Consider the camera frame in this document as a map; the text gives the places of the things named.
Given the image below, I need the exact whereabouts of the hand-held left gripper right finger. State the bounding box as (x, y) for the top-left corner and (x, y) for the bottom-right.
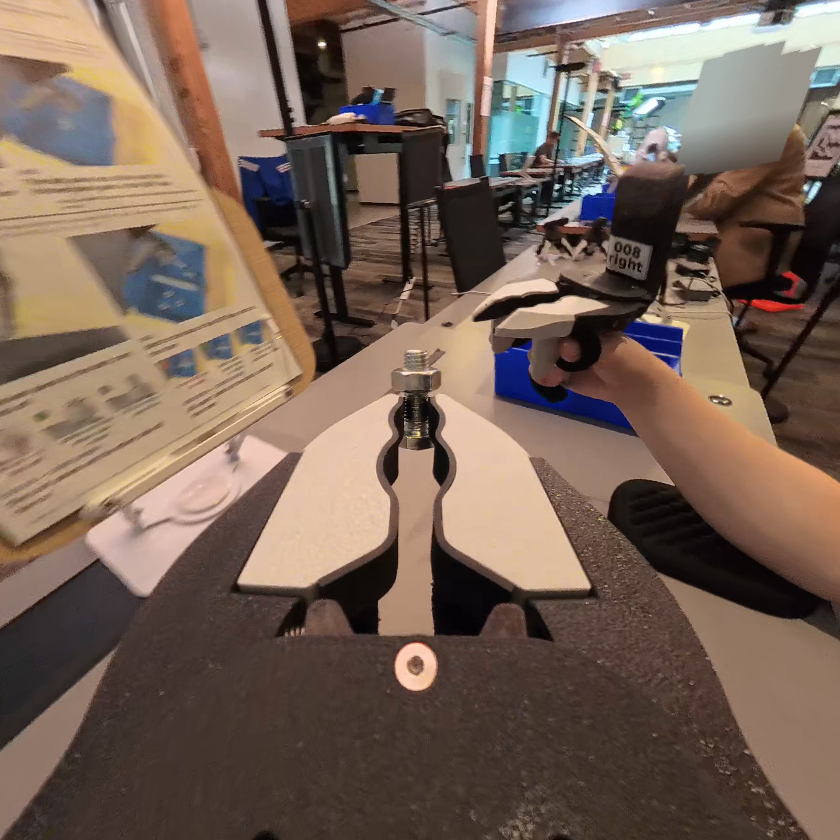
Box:
(432, 392), (595, 601)

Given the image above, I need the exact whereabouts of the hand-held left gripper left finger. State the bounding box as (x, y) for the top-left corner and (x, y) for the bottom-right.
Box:
(235, 392), (404, 601)

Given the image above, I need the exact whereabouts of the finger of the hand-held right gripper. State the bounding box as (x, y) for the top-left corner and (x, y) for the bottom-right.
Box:
(471, 277), (564, 324)
(490, 294), (593, 357)

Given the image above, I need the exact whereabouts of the blue plastic divided bin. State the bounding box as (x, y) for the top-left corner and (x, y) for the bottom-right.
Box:
(493, 319), (683, 434)

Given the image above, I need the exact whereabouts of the silver hex bolt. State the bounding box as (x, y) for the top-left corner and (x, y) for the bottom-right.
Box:
(399, 350), (435, 452)

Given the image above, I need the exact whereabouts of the silver hex nut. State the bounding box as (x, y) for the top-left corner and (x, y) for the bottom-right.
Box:
(391, 367), (442, 396)

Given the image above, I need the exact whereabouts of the person's right forearm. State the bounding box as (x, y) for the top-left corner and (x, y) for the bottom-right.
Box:
(620, 348), (840, 601)

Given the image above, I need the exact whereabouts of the person's right hand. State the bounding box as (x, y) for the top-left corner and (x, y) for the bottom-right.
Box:
(541, 333), (652, 404)

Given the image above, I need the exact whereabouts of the black fabric chair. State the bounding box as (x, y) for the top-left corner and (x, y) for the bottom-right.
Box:
(436, 177), (508, 293)

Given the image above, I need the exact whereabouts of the black office chair red base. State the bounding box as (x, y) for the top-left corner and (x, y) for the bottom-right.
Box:
(731, 190), (840, 315)

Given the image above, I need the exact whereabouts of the black mesh chair armrest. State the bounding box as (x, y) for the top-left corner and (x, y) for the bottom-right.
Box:
(607, 479), (821, 621)

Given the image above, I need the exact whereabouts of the instruction sheet on stand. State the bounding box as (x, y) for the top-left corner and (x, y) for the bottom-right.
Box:
(0, 187), (317, 567)

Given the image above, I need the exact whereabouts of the dark panel on black stand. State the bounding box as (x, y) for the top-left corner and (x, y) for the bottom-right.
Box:
(285, 134), (375, 355)

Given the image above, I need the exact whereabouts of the printed instruction sheet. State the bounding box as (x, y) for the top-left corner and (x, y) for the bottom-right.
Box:
(0, 0), (304, 547)

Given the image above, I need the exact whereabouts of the reddish wooden pillar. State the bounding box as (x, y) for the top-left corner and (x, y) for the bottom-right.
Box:
(141, 0), (240, 198)

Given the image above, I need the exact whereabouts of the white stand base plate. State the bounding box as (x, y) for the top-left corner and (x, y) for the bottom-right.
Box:
(84, 430), (290, 598)

